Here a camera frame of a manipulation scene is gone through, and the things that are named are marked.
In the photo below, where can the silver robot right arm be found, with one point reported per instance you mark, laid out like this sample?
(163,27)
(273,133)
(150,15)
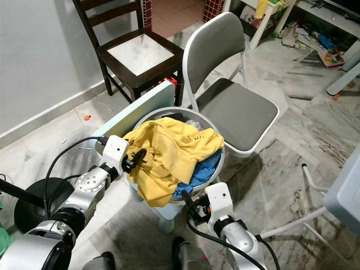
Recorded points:
(244,247)

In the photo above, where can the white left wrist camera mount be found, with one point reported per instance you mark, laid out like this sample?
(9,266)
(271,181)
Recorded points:
(115,149)

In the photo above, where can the yellow shirt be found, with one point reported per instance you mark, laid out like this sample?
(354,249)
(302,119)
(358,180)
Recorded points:
(163,146)

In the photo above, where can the light blue child chair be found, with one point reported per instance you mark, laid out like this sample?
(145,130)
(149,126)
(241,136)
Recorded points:
(135,107)

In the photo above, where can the green ribbed plastic container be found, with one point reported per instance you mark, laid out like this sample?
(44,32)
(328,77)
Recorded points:
(5,242)

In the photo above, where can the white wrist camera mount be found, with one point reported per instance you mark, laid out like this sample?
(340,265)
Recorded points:
(219,199)
(115,149)

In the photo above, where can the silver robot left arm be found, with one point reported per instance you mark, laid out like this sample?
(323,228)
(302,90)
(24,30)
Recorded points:
(90,183)

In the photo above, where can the yellow cloth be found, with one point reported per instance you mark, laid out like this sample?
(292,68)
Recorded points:
(261,7)

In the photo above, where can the blue garment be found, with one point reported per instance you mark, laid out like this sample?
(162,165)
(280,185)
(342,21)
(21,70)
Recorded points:
(205,171)

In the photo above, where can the grey robot leg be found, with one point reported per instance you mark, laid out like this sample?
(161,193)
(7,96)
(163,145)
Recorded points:
(98,263)
(194,256)

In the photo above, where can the grey robot left leg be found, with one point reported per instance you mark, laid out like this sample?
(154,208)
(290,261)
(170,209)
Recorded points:
(98,263)

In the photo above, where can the dark wooden chair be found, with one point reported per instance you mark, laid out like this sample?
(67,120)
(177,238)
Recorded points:
(138,83)

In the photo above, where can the white folding table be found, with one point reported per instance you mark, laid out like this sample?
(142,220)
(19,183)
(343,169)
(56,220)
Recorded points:
(343,191)

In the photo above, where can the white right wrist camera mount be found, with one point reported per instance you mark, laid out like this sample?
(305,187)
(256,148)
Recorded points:
(219,199)

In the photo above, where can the round metal basin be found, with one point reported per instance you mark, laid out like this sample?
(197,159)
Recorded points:
(219,166)

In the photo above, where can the grey robot right leg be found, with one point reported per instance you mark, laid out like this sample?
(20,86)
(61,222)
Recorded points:
(194,256)

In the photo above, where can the children picture book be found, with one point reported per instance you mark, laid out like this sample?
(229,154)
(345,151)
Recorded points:
(331,58)

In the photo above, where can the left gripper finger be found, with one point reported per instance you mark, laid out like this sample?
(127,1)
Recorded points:
(135,166)
(139,154)

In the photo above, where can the white side table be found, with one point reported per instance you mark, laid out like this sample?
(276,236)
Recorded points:
(261,25)

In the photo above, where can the black standing fan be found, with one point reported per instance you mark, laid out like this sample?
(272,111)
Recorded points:
(45,205)

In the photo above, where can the small orange toy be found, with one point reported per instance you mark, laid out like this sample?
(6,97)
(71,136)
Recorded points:
(87,117)

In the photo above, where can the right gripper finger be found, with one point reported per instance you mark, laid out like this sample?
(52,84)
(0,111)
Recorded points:
(187,201)

